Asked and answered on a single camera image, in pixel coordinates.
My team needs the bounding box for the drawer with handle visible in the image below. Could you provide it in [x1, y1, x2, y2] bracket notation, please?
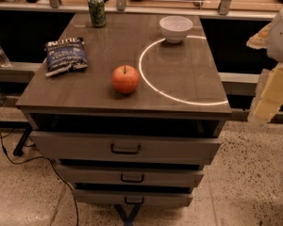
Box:
[57, 165, 204, 187]
[30, 131, 221, 165]
[73, 189, 192, 207]

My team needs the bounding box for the green soda can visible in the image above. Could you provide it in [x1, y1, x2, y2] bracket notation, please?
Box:
[88, 0, 106, 27]

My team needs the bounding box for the grey drawer cabinet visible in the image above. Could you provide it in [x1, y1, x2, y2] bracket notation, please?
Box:
[15, 12, 233, 208]

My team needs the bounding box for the top drawer with handle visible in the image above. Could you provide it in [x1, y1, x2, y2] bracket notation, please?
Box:
[30, 131, 221, 165]

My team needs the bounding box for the bottom drawer with handle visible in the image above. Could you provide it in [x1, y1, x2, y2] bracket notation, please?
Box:
[73, 189, 192, 207]

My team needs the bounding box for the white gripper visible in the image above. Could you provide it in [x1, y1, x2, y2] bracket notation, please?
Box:
[246, 8, 283, 123]

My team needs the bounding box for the red apple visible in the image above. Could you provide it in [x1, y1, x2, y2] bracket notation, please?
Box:
[111, 65, 140, 94]

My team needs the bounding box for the blue chip bag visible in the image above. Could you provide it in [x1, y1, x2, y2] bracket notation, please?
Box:
[45, 37, 88, 77]

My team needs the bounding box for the black floor cable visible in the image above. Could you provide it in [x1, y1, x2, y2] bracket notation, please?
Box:
[0, 125, 80, 226]

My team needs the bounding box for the white bowl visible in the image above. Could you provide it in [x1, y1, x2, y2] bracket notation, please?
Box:
[159, 16, 193, 43]

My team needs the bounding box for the middle drawer with handle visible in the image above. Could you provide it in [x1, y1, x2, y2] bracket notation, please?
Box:
[57, 165, 204, 187]

